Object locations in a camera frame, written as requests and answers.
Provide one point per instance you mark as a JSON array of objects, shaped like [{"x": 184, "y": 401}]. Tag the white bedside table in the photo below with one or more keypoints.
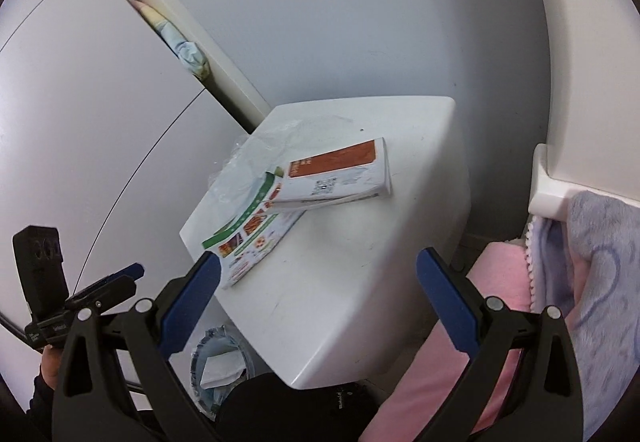
[{"x": 350, "y": 272}]

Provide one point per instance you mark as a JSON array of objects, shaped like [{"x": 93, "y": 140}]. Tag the person's left hand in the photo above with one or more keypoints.
[{"x": 50, "y": 367}]

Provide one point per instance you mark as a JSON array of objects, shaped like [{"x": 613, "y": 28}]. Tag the white wardrobe door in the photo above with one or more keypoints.
[{"x": 100, "y": 122}]

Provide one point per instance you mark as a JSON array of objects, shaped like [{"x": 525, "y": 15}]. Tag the grey round trash bin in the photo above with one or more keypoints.
[{"x": 196, "y": 372}]

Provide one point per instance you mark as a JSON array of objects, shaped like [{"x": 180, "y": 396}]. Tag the orange printed wrapper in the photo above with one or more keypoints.
[{"x": 340, "y": 167}]

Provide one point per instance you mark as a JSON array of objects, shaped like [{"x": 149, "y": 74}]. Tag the light blue folded cloth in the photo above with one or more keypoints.
[{"x": 187, "y": 52}]

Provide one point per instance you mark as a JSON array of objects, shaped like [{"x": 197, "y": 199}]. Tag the pink bed sheet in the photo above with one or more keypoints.
[{"x": 500, "y": 267}]

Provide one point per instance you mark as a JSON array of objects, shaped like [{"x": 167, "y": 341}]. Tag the white paper sheet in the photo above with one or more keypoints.
[{"x": 255, "y": 232}]

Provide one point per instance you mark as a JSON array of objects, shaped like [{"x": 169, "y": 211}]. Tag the round bin with plastic liner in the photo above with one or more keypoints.
[{"x": 220, "y": 339}]

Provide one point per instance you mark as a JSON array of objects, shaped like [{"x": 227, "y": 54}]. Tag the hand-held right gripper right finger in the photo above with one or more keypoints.
[{"x": 447, "y": 302}]

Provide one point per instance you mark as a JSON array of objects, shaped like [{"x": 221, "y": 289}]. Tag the purple fleece blanket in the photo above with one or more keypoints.
[{"x": 600, "y": 272}]

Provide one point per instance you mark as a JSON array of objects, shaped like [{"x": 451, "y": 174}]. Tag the person's right leg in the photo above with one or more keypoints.
[{"x": 300, "y": 412}]

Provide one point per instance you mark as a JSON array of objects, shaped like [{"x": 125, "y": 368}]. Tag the white paper scrap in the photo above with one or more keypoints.
[{"x": 220, "y": 372}]

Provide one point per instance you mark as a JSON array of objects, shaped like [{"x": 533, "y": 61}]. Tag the cream wardrobe frame post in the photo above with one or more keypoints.
[{"x": 200, "y": 47}]

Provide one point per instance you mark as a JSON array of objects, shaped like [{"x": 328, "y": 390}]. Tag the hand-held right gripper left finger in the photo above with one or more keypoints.
[{"x": 192, "y": 297}]

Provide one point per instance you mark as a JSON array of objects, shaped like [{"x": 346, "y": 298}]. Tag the person's left forearm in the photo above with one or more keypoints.
[{"x": 40, "y": 397}]

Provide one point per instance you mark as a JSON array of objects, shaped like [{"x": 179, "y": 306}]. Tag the clear plastic bag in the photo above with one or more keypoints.
[{"x": 240, "y": 172}]

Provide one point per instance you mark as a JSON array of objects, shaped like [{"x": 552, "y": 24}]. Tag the yellow pink folded cloth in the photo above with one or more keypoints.
[{"x": 147, "y": 15}]

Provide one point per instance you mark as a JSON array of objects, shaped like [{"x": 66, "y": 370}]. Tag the white bed frame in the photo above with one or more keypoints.
[{"x": 590, "y": 72}]

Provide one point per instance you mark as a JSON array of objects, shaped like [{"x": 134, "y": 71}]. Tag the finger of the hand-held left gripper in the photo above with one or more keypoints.
[
  {"x": 127, "y": 270},
  {"x": 100, "y": 294}
]

